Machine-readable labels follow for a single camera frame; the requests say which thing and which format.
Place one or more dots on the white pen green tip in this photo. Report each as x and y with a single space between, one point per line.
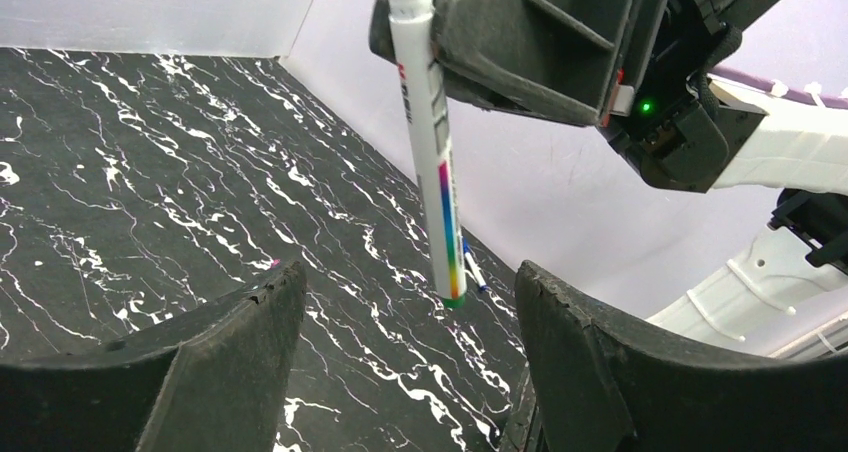
424 97

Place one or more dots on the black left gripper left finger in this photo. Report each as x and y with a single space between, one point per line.
210 379

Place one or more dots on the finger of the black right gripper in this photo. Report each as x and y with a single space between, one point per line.
555 60
380 37

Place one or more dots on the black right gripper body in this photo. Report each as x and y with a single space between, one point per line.
680 134

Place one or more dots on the blue-capped white marker right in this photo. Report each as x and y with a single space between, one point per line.
473 268

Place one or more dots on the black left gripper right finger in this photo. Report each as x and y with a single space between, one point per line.
606 380

